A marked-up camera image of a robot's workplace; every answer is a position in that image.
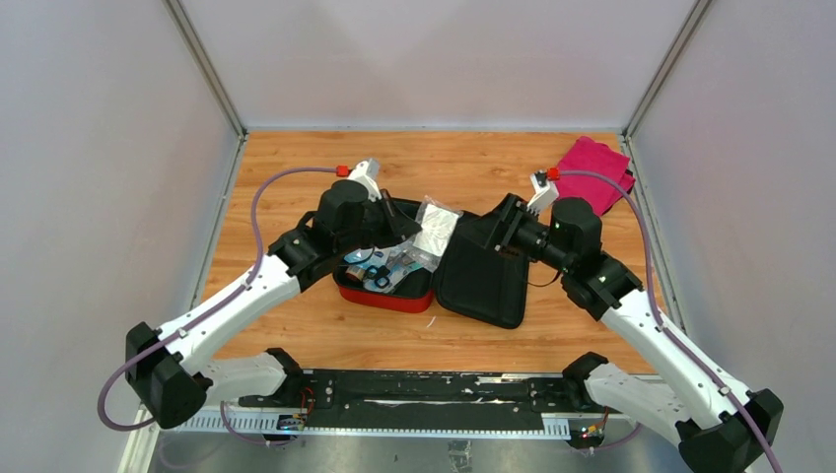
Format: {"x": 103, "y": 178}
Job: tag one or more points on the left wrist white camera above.
{"x": 365, "y": 172}

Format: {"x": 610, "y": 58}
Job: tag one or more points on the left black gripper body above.
{"x": 375, "y": 229}

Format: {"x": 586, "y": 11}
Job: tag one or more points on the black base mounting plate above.
{"x": 429, "y": 401}

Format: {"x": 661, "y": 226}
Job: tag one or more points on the clear bag white gauze pad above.
{"x": 438, "y": 223}

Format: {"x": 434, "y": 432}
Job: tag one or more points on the brown medicine bottle orange cap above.
{"x": 355, "y": 273}

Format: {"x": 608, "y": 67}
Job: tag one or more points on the red black medicine kit case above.
{"x": 471, "y": 281}

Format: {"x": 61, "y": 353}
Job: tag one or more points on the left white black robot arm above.
{"x": 168, "y": 367}

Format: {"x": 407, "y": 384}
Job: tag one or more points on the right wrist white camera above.
{"x": 545, "y": 190}

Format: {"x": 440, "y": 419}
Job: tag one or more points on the wrist white camera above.
{"x": 365, "y": 172}
{"x": 545, "y": 190}

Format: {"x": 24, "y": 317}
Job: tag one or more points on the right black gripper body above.
{"x": 526, "y": 235}

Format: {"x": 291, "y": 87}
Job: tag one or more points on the blue white mask packet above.
{"x": 367, "y": 257}

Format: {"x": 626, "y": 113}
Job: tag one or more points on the black handled scissors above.
{"x": 376, "y": 279}

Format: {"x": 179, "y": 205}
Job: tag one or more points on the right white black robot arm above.
{"x": 716, "y": 422}

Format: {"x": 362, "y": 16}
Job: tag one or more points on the pink folded cloth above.
{"x": 587, "y": 155}

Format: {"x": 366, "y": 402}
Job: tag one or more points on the clear bag teal header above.
{"x": 404, "y": 259}

